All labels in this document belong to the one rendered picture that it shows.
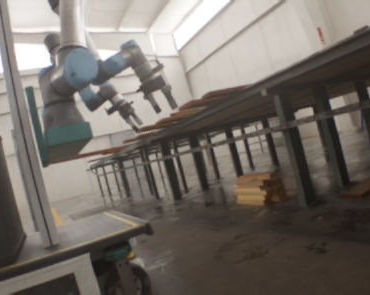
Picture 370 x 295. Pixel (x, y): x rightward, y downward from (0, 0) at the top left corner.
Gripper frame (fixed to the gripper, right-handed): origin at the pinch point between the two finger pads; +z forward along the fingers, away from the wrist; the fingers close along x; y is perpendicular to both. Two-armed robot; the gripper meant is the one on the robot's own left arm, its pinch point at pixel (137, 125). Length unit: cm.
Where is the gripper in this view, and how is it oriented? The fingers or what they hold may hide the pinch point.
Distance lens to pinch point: 166.4
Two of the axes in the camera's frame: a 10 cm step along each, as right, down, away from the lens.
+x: -2.7, 2.2, 9.3
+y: 7.2, -5.9, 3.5
